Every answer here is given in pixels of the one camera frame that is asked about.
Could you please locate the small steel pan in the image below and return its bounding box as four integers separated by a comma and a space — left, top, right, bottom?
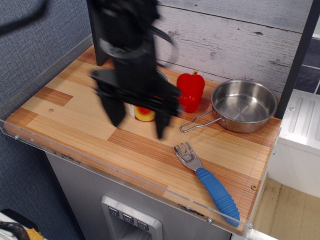
179, 80, 278, 133

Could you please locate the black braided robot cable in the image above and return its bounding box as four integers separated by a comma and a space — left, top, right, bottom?
0, 0, 180, 68

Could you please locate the dark grey left post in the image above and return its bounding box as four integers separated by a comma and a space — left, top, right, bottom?
86, 0, 110, 66

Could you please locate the yellow object at corner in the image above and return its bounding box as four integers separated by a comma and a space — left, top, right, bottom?
25, 228, 45, 240

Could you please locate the silver dispenser button panel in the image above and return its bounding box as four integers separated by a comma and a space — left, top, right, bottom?
101, 195, 163, 240

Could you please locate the grey toy fridge cabinet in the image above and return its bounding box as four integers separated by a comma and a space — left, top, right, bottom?
47, 153, 231, 240

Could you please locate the white toy sink unit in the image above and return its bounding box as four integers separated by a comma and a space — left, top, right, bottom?
267, 89, 320, 197

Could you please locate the red bell pepper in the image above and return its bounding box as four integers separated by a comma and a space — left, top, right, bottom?
176, 70, 205, 113

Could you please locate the dark grey post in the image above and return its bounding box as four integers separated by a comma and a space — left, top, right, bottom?
86, 0, 110, 66
274, 0, 320, 119

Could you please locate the clear acrylic table guard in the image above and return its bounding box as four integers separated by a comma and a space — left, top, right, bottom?
4, 47, 281, 235

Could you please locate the red yellow food can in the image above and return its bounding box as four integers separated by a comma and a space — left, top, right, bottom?
128, 104, 156, 122

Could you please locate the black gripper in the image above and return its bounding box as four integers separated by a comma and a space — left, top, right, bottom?
91, 42, 180, 139

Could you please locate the blue handled metal fork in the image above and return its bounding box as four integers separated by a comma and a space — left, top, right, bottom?
173, 142, 240, 228

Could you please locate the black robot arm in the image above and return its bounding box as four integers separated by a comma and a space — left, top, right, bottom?
91, 0, 180, 139

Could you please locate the dark grey right post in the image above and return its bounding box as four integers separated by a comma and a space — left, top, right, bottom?
274, 0, 320, 119

